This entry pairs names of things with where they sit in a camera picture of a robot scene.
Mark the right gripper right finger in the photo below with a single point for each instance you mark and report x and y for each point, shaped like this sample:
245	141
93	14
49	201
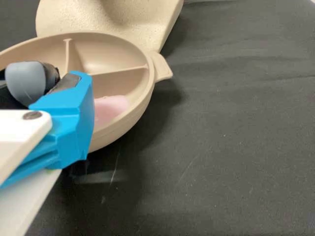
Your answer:
66	115

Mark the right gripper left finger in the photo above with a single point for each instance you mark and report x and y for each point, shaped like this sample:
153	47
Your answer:
6	97

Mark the pink food piece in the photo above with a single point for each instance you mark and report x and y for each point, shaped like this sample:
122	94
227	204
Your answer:
109	108

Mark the beige divided bowl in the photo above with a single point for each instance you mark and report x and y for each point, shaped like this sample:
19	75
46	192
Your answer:
118	81

